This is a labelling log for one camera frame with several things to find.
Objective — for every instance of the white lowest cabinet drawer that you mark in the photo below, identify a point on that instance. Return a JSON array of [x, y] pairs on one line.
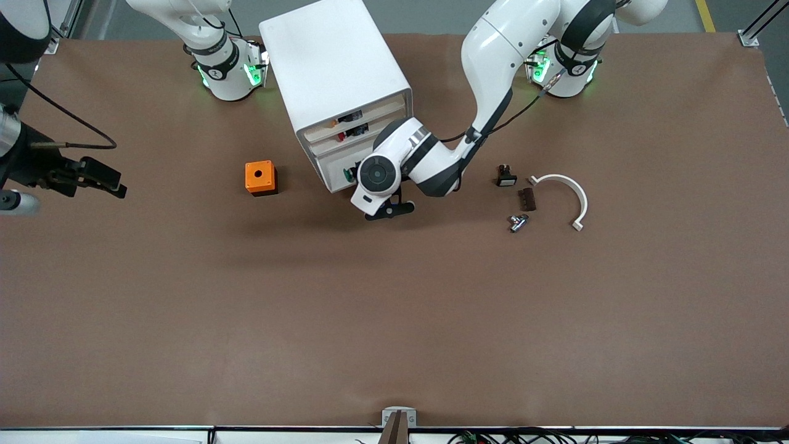
[[336, 184]]

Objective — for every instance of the green push button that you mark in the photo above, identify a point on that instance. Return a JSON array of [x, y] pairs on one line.
[[349, 175]]

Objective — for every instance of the grey metal bracket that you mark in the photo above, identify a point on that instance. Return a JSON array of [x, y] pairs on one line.
[[387, 416]]

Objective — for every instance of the brown tapered bar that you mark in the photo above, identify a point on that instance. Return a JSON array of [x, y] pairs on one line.
[[394, 431]]

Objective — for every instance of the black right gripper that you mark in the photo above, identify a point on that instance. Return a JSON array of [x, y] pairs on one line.
[[34, 165]]

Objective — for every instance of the white semicircular pipe clamp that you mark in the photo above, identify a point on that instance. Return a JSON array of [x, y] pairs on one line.
[[584, 202]]

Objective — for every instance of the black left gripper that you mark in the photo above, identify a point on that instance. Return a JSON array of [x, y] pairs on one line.
[[355, 169]]

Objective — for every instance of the chrome valve fitting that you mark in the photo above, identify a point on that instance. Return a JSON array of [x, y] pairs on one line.
[[516, 224]]

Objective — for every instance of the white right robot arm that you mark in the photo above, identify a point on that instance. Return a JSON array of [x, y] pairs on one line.
[[228, 80]]

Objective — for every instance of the orange button enclosure box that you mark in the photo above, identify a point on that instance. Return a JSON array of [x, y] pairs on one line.
[[251, 182]]

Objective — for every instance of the brown terminal block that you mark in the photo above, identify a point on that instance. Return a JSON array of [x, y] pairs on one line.
[[527, 200]]

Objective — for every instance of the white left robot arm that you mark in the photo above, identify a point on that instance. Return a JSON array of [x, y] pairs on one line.
[[493, 49]]

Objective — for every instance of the black white rectangular push button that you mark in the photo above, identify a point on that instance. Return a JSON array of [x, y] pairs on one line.
[[506, 180]]

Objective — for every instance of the aluminium frame strut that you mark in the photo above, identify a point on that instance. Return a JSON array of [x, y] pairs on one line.
[[52, 43], [749, 38]]

